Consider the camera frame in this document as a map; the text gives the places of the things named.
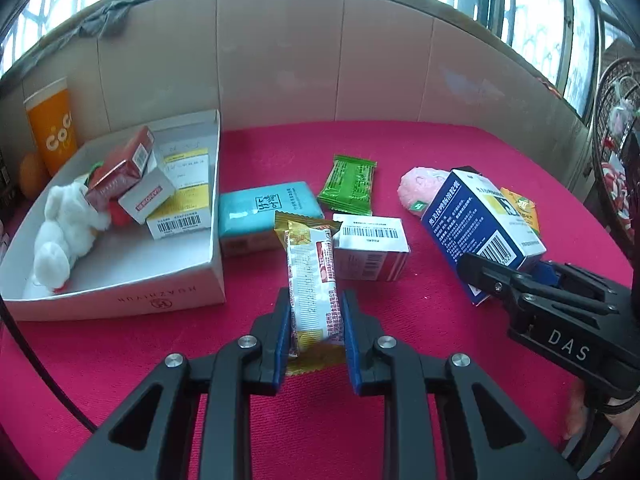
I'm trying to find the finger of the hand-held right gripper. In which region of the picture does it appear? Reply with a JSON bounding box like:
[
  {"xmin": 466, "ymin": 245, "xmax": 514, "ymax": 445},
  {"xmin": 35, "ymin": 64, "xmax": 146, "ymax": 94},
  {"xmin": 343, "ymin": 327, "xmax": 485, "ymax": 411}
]
[
  {"xmin": 460, "ymin": 254, "xmax": 538, "ymax": 311},
  {"xmin": 532, "ymin": 260, "xmax": 631, "ymax": 311}
]

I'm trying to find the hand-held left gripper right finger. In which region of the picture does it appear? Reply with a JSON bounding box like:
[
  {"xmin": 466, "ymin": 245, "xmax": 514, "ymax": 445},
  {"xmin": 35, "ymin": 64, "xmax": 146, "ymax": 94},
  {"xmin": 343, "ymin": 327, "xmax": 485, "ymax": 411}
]
[{"xmin": 340, "ymin": 289, "xmax": 581, "ymax": 480}]

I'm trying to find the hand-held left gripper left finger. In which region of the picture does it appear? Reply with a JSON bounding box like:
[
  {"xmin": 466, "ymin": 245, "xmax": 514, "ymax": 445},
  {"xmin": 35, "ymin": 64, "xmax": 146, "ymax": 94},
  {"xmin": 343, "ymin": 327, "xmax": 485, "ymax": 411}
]
[{"xmin": 57, "ymin": 287, "xmax": 293, "ymax": 480}]

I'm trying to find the blue white medicine box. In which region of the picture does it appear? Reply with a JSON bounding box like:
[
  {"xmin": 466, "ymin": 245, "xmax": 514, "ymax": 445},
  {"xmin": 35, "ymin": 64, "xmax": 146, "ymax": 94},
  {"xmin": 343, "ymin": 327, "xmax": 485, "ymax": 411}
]
[{"xmin": 421, "ymin": 166, "xmax": 547, "ymax": 307}]

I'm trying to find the white and gold snack bar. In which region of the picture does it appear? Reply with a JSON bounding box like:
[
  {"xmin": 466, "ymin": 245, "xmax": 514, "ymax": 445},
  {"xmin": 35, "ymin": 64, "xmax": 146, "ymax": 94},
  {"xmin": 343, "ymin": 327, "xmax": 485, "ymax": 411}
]
[{"xmin": 274, "ymin": 211, "xmax": 351, "ymax": 376}]

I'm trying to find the orange sachet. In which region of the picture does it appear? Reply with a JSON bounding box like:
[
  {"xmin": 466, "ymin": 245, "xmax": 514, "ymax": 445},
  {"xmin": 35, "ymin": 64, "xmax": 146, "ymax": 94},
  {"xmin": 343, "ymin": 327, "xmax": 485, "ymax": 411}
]
[{"xmin": 500, "ymin": 187, "xmax": 542, "ymax": 233}]

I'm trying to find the white box with red stripes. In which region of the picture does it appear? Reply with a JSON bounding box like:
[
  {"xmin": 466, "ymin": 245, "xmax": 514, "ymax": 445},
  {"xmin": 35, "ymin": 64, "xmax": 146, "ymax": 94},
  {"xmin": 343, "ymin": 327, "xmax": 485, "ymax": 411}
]
[{"xmin": 332, "ymin": 213, "xmax": 411, "ymax": 282}]

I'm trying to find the pink plush toy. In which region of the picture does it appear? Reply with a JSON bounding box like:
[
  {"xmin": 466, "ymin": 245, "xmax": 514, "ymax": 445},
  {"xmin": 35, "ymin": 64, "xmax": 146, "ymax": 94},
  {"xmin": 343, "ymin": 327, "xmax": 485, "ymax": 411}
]
[{"xmin": 397, "ymin": 166, "xmax": 451, "ymax": 218}]

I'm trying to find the teal tissue pack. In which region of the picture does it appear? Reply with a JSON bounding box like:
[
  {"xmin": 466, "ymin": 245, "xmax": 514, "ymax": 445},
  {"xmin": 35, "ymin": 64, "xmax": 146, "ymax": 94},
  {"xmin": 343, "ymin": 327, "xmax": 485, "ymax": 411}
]
[{"xmin": 217, "ymin": 181, "xmax": 326, "ymax": 256}]

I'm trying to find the green snack packet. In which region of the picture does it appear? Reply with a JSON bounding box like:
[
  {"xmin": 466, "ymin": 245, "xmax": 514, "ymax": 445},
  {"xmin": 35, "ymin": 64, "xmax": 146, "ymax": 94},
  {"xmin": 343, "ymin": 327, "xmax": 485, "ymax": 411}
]
[{"xmin": 317, "ymin": 155, "xmax": 377, "ymax": 216}]

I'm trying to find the white cardboard box tray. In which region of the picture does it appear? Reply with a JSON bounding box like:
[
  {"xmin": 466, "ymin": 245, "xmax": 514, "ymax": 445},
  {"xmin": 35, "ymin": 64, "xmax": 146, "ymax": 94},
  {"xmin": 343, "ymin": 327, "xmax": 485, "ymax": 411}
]
[{"xmin": 0, "ymin": 109, "xmax": 226, "ymax": 322}]

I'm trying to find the yellow white medicine box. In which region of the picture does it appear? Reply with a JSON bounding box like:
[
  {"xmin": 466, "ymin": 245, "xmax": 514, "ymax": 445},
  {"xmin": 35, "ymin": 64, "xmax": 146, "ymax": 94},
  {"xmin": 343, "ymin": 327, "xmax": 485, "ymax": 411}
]
[{"xmin": 146, "ymin": 146, "xmax": 213, "ymax": 240}]

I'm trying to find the white box with red label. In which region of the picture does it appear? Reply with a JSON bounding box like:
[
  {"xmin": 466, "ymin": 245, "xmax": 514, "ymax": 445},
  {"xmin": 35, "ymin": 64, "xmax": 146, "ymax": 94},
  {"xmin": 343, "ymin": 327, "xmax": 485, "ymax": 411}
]
[{"xmin": 118, "ymin": 165, "xmax": 177, "ymax": 225}]

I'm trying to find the red cigarette box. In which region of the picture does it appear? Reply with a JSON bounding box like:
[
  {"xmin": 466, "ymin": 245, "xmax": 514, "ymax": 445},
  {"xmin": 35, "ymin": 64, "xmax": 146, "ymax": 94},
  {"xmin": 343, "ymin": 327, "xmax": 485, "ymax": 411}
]
[{"xmin": 84, "ymin": 126, "xmax": 157, "ymax": 211}]

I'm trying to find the white plush toy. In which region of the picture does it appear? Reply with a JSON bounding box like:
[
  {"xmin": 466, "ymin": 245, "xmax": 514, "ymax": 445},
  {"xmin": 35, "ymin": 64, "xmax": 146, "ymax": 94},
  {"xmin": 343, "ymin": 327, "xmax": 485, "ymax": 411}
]
[{"xmin": 22, "ymin": 180, "xmax": 108, "ymax": 293}]

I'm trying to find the person's right hand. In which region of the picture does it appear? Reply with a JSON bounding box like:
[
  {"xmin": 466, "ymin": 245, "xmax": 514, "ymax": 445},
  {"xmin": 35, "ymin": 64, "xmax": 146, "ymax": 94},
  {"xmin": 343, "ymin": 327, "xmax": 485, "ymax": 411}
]
[{"xmin": 562, "ymin": 380, "xmax": 640, "ymax": 467}]

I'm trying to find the dark wicker chair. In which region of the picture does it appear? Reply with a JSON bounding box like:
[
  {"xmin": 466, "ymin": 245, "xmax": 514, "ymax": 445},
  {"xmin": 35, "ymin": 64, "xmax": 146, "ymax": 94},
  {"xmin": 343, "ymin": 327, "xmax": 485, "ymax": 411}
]
[{"xmin": 590, "ymin": 57, "xmax": 640, "ymax": 241}]

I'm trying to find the window security grille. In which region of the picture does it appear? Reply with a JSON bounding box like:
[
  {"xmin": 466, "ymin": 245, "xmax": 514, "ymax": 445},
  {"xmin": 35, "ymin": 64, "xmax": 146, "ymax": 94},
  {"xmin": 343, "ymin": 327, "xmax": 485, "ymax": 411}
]
[{"xmin": 0, "ymin": 0, "xmax": 640, "ymax": 121}]

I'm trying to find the orange fruit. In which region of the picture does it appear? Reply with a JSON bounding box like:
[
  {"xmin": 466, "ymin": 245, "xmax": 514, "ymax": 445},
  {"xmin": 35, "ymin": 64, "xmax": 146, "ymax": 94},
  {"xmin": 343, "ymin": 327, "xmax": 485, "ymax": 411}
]
[{"xmin": 19, "ymin": 152, "xmax": 51, "ymax": 198}]

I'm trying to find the orange paper cup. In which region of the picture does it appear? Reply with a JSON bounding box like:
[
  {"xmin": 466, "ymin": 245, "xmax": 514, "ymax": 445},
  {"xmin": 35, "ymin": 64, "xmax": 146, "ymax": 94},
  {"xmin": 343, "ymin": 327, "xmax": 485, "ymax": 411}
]
[{"xmin": 24, "ymin": 77, "xmax": 78, "ymax": 177}]

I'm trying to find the grey cloth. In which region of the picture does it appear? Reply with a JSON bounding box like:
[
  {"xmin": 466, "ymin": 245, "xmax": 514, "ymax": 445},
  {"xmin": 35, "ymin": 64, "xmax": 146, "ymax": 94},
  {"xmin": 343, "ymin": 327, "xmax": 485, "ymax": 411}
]
[{"xmin": 80, "ymin": 0, "xmax": 156, "ymax": 38}]

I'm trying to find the black cable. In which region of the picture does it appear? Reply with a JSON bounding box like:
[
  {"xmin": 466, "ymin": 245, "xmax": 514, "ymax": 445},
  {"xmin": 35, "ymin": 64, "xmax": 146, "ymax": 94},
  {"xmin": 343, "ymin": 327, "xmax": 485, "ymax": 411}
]
[{"xmin": 0, "ymin": 295, "xmax": 98, "ymax": 433}]

